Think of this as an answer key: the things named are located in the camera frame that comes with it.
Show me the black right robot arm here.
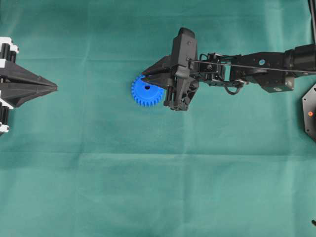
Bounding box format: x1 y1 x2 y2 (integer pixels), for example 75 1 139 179
142 28 316 111

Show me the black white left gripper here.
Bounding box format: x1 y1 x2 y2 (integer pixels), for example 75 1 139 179
0 37 58 135

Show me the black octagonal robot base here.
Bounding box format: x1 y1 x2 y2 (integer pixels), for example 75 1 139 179
302 84 316 142

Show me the green table cloth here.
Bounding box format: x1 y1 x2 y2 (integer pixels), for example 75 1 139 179
0 0 316 237

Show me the blue plastic gear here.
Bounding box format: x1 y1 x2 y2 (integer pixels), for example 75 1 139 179
131 75 164 107

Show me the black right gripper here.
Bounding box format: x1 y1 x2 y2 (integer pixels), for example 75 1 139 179
142 27 198 111

